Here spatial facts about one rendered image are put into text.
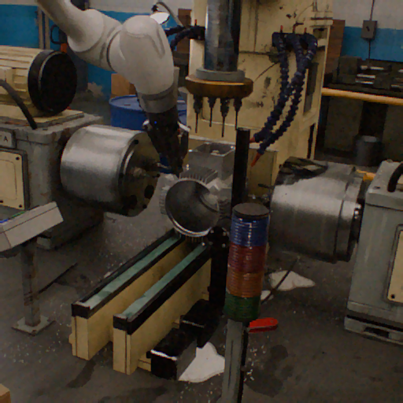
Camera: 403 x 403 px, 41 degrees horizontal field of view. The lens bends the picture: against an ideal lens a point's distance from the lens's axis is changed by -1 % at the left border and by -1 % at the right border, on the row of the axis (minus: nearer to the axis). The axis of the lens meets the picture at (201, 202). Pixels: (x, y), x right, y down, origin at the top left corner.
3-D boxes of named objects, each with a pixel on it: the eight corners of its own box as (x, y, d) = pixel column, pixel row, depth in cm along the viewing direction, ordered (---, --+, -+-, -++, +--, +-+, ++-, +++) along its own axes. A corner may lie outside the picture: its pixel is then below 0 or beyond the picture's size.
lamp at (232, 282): (233, 277, 95) (235, 253, 93) (266, 285, 93) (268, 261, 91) (220, 292, 90) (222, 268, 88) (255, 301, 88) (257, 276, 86)
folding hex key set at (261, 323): (244, 334, 127) (245, 327, 126) (239, 327, 130) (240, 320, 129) (279, 330, 129) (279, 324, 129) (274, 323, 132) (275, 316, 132)
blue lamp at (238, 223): (237, 229, 92) (239, 204, 90) (271, 237, 90) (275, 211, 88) (224, 242, 87) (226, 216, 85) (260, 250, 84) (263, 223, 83)
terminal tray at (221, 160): (204, 165, 159) (205, 141, 157) (238, 171, 155) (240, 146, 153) (186, 175, 149) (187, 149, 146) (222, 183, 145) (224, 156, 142)
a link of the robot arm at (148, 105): (146, 69, 128) (151, 90, 133) (128, 93, 123) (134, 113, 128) (180, 73, 125) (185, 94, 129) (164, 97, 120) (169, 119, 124)
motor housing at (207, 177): (188, 211, 166) (191, 150, 159) (247, 223, 159) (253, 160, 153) (157, 234, 149) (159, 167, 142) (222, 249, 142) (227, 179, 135)
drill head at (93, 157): (74, 184, 185) (72, 111, 176) (170, 205, 171) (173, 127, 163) (24, 207, 163) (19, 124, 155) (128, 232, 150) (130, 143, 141)
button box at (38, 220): (42, 228, 127) (33, 208, 126) (64, 220, 124) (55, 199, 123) (-11, 256, 112) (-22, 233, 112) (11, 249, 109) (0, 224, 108)
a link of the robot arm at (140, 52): (186, 76, 124) (146, 61, 131) (174, 14, 112) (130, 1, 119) (154, 103, 119) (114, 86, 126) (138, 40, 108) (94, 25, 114)
